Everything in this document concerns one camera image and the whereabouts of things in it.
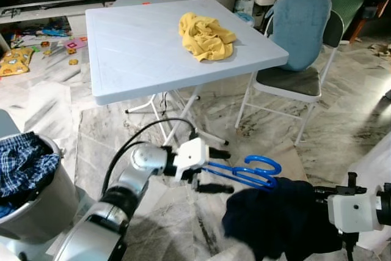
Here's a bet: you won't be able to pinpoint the blue plastic hanger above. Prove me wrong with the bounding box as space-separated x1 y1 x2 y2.
200 155 283 190

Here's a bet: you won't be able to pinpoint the navy garment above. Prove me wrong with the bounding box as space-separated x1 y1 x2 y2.
221 177 344 261

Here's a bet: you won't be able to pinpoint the blue plaid shorts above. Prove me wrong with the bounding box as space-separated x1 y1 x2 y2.
0 131 60 219

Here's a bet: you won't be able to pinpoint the yellow shirt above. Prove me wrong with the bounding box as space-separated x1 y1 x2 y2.
178 12 238 62

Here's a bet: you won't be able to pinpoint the white folding table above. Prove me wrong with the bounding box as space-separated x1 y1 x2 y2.
85 0 290 147

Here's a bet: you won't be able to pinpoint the folding chair blue cushion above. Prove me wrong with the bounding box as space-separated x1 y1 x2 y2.
235 0 346 146

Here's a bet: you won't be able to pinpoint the pink toy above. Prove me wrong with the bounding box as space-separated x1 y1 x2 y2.
64 37 89 53

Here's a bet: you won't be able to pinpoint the green ribbed mat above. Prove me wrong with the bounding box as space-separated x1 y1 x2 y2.
330 0 368 29

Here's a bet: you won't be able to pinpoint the yellow toy mat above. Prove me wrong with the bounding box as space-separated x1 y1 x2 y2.
0 47 35 78

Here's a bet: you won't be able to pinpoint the white television bench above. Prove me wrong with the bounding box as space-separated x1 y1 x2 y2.
0 1 120 35

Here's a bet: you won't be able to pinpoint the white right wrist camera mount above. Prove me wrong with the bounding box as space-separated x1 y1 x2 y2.
327 189 384 233

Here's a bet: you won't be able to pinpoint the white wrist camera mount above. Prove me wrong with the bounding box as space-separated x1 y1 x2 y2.
173 138 211 182
327 189 384 233

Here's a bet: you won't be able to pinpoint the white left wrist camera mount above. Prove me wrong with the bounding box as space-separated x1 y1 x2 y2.
173 138 211 182

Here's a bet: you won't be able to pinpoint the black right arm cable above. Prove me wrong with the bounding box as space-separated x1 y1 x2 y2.
344 230 357 261

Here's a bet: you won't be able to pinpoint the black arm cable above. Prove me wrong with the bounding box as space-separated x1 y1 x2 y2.
344 230 357 261
100 117 200 199

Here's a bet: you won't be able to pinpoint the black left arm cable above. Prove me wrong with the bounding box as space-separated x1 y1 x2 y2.
100 117 200 199

